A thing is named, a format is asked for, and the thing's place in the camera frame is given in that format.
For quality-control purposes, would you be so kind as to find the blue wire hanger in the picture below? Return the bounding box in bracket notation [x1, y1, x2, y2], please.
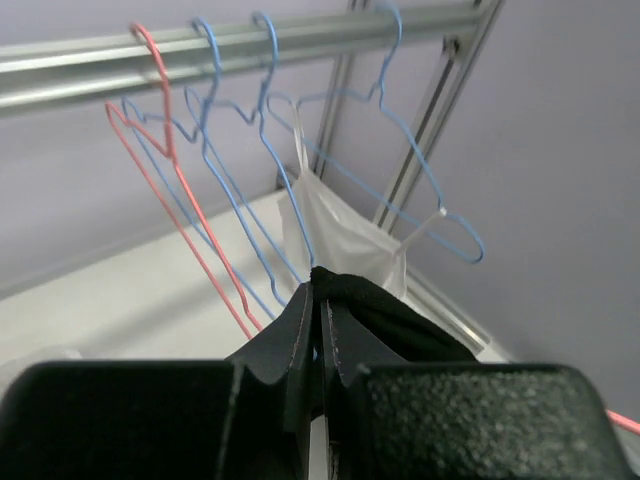
[121, 17, 279, 321]
[184, 12, 316, 309]
[264, 2, 485, 265]

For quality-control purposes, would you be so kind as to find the white tank top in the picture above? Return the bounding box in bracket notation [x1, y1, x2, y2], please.
[278, 108, 447, 298]

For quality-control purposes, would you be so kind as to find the pink wire hanger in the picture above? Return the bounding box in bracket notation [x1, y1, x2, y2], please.
[606, 410, 640, 435]
[105, 23, 262, 339]

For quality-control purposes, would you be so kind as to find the aluminium frame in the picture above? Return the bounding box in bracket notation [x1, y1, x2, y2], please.
[1, 1, 501, 371]

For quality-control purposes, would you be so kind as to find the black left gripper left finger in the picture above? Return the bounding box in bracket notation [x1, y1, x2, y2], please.
[1, 283, 313, 479]

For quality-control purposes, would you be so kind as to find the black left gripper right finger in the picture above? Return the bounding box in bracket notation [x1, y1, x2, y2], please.
[320, 301, 634, 479]

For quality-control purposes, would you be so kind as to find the black tank top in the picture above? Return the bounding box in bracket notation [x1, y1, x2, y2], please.
[311, 266, 477, 363]

